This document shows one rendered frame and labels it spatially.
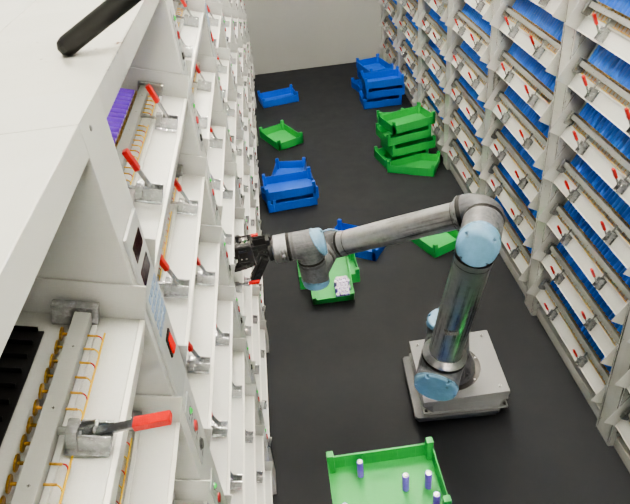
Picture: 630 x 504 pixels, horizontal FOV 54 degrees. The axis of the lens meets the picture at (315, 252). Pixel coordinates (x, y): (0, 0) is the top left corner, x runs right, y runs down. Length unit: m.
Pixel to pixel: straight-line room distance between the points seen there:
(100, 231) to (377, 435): 1.86
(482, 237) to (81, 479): 1.30
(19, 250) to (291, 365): 2.27
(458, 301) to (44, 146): 1.46
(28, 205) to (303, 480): 1.92
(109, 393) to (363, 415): 1.87
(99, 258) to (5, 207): 0.21
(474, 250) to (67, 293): 1.21
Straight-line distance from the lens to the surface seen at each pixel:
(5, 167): 0.58
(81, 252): 0.71
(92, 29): 0.83
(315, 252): 1.92
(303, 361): 2.69
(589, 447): 2.49
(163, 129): 1.20
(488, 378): 2.42
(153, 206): 0.96
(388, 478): 1.83
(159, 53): 1.33
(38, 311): 0.77
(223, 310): 1.61
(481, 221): 1.73
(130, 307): 0.74
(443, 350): 2.04
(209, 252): 1.49
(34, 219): 0.50
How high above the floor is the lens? 1.92
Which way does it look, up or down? 36 degrees down
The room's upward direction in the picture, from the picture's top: 7 degrees counter-clockwise
